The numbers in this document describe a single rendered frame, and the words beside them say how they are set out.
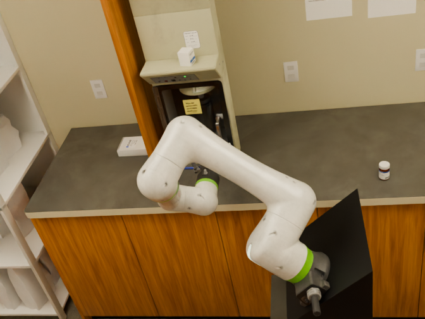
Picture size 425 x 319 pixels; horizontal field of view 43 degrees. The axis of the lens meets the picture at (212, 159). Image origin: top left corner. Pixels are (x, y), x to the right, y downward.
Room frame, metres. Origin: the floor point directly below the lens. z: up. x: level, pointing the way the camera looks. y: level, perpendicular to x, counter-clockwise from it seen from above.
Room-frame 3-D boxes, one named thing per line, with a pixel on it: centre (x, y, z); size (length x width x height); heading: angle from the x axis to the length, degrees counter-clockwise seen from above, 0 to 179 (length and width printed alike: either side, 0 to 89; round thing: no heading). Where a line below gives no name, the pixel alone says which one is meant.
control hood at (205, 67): (2.05, 0.05, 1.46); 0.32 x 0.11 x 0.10; 75
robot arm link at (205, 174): (1.71, 0.04, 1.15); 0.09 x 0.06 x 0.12; 76
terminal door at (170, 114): (2.10, 0.04, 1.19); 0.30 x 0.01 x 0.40; 75
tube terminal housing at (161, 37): (2.23, 0.00, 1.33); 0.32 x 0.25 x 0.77; 75
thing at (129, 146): (2.36, 0.38, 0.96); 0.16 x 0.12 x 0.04; 74
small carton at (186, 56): (2.04, 0.01, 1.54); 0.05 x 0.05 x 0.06; 61
